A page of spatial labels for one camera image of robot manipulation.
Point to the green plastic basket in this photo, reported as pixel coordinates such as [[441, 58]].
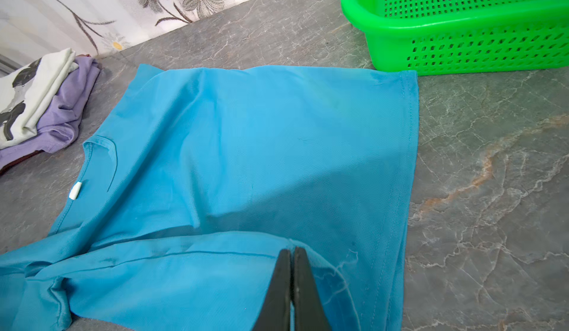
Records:
[[436, 37]]

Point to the purple folded t-shirt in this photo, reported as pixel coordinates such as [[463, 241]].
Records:
[[59, 125]]

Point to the white printed folded t-shirt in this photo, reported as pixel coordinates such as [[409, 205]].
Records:
[[27, 93]]

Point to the teal blue t-shirt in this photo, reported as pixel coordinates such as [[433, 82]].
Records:
[[199, 178]]

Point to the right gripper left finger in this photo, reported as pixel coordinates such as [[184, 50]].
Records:
[[275, 312]]

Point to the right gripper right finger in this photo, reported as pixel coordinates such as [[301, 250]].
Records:
[[309, 313]]

